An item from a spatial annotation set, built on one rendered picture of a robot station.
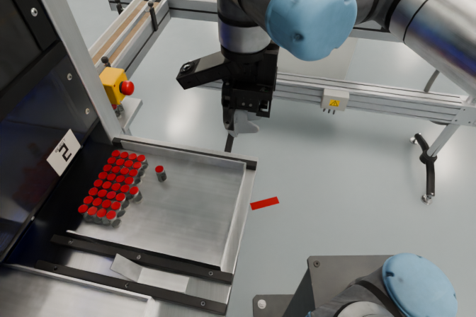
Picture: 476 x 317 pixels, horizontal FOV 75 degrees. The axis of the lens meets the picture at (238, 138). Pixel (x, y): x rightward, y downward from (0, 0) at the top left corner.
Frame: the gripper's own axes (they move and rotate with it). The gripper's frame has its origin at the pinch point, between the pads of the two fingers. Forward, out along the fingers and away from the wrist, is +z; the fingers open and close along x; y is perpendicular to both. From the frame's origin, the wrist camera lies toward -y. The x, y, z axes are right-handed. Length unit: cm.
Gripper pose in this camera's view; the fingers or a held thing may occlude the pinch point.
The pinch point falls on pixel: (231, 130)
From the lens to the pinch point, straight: 60.6
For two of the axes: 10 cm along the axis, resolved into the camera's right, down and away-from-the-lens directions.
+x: 2.1, -7.5, 6.3
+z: 0.0, 6.5, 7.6
